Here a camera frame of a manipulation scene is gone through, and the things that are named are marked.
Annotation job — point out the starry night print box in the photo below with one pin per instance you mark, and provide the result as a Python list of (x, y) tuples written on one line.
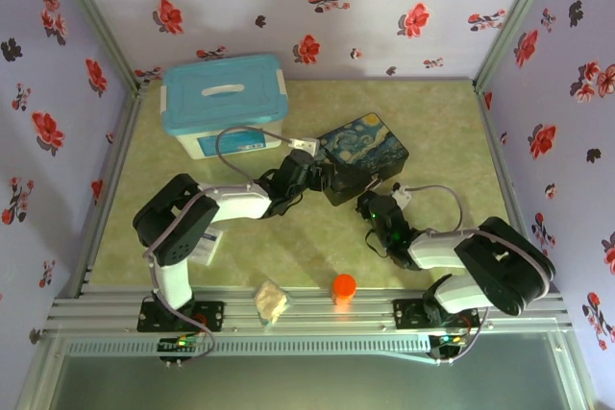
[(365, 141)]

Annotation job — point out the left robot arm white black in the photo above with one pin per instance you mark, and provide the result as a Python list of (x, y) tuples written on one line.
[(168, 218)]

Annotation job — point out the aluminium table edge rail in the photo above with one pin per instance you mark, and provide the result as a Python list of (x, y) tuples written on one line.
[(312, 319)]

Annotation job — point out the white paper card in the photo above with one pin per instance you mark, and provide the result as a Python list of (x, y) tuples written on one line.
[(211, 247)]

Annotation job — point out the aluminium frame corner post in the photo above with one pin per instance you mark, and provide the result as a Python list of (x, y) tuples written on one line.
[(96, 21), (516, 21)]

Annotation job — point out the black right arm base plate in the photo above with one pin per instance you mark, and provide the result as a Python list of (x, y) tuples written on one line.
[(408, 314)]

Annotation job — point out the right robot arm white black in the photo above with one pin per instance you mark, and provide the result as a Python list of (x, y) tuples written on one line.
[(499, 256)]

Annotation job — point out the orange plastic cup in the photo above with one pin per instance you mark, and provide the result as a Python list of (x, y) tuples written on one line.
[(344, 287)]

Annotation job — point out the aluminium table side rail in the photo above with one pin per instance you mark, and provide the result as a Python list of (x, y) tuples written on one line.
[(113, 170)]

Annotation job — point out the storage box with blue lid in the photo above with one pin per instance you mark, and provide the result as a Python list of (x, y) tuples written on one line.
[(221, 88)]

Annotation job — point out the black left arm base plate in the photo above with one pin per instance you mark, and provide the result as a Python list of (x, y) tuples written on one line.
[(211, 316)]

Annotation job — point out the crumpled clear plastic bag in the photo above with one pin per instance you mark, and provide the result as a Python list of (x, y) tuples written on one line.
[(271, 302)]

